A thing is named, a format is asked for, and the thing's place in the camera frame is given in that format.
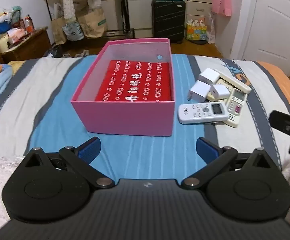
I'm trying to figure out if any white door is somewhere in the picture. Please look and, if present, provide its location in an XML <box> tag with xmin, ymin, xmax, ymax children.
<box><xmin>242</xmin><ymin>0</ymin><xmax>290</xmax><ymax>76</ymax></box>

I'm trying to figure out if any striped bed duvet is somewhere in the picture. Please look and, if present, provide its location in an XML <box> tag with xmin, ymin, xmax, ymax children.
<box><xmin>0</xmin><ymin>54</ymin><xmax>290</xmax><ymax>233</ymax></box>

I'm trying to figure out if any red patterned glasses cloth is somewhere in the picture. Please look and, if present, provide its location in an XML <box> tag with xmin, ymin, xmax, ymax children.
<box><xmin>95</xmin><ymin>60</ymin><xmax>172</xmax><ymax>102</ymax></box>

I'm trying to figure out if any wooden nightstand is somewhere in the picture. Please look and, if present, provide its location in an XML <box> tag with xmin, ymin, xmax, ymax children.
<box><xmin>2</xmin><ymin>27</ymin><xmax>52</xmax><ymax>63</ymax></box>

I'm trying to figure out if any colourful gift bag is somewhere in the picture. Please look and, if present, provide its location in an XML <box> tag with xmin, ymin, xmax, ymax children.
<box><xmin>186</xmin><ymin>17</ymin><xmax>207</xmax><ymax>41</ymax></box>

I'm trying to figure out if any white charger top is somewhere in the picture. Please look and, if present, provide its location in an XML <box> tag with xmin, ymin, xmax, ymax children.
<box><xmin>198</xmin><ymin>68</ymin><xmax>220</xmax><ymax>85</ymax></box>

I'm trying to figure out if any printed plastic bag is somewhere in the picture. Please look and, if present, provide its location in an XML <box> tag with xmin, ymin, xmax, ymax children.
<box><xmin>62</xmin><ymin>21</ymin><xmax>84</xmax><ymax>41</ymax></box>

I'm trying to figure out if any long cream remote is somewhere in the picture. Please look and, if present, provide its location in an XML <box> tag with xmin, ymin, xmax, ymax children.
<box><xmin>214</xmin><ymin>69</ymin><xmax>252</xmax><ymax>94</ymax></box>

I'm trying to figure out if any yellowed TCL remote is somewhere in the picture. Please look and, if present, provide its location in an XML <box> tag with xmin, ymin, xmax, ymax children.
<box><xmin>206</xmin><ymin>79</ymin><xmax>233</xmax><ymax>102</ymax></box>

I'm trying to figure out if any pink hanging bag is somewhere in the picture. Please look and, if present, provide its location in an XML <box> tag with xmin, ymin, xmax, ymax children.
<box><xmin>212</xmin><ymin>0</ymin><xmax>232</xmax><ymax>17</ymax></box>

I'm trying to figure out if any small white charger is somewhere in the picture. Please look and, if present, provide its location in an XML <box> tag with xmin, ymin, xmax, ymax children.
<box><xmin>210</xmin><ymin>84</ymin><xmax>230</xmax><ymax>100</ymax></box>

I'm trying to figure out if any white charger with prongs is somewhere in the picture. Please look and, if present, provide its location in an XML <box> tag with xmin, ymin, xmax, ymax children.
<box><xmin>187</xmin><ymin>81</ymin><xmax>211</xmax><ymax>103</ymax></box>

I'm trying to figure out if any tissue box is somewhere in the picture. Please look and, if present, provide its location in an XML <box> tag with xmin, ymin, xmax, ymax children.
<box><xmin>7</xmin><ymin>28</ymin><xmax>27</xmax><ymax>44</ymax></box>

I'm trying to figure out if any black suitcase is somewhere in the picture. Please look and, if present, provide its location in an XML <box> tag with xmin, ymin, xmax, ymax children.
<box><xmin>152</xmin><ymin>0</ymin><xmax>186</xmax><ymax>43</ymax></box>

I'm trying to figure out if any white wardrobe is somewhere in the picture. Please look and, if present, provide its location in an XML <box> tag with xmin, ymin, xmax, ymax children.
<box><xmin>102</xmin><ymin>0</ymin><xmax>212</xmax><ymax>38</ymax></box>

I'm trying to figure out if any brown paper bag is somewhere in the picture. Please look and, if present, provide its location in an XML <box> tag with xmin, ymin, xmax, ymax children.
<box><xmin>78</xmin><ymin>8</ymin><xmax>108</xmax><ymax>38</ymax></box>

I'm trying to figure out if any cream Qunda remote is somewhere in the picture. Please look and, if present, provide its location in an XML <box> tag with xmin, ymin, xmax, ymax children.
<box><xmin>223</xmin><ymin>88</ymin><xmax>247</xmax><ymax>128</ymax></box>

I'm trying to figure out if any black clothes rack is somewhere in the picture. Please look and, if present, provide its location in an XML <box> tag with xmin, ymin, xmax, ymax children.
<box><xmin>50</xmin><ymin>0</ymin><xmax>135</xmax><ymax>44</ymax></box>

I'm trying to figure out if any white TCL remote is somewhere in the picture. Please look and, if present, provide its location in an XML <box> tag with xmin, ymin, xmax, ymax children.
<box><xmin>178</xmin><ymin>102</ymin><xmax>229</xmax><ymax>125</ymax></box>

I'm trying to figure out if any pink storage box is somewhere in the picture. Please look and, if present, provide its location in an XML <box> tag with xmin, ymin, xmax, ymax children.
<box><xmin>71</xmin><ymin>38</ymin><xmax>176</xmax><ymax>136</ymax></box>

